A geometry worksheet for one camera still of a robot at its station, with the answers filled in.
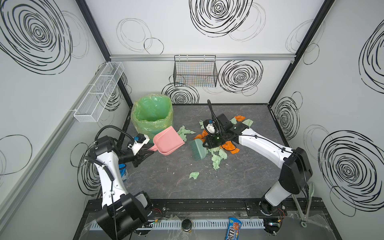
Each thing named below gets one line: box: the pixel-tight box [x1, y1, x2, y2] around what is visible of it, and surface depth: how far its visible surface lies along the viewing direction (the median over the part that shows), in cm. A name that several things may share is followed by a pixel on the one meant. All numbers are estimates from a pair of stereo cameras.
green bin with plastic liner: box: [130, 94, 174, 143], surface depth 88 cm
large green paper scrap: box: [177, 125, 196, 142], surface depth 104 cm
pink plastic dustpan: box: [148, 126, 185, 156], surface depth 78 cm
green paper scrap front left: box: [188, 171, 200, 180], surface depth 86 cm
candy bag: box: [225, 217, 243, 240], surface depth 69 cm
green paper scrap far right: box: [241, 119, 254, 128], surface depth 110 cm
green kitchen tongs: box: [291, 182, 315, 228], surface depth 74 cm
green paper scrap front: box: [208, 146, 228, 170], surface depth 93 cm
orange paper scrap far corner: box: [234, 115, 246, 122], surface depth 114 cm
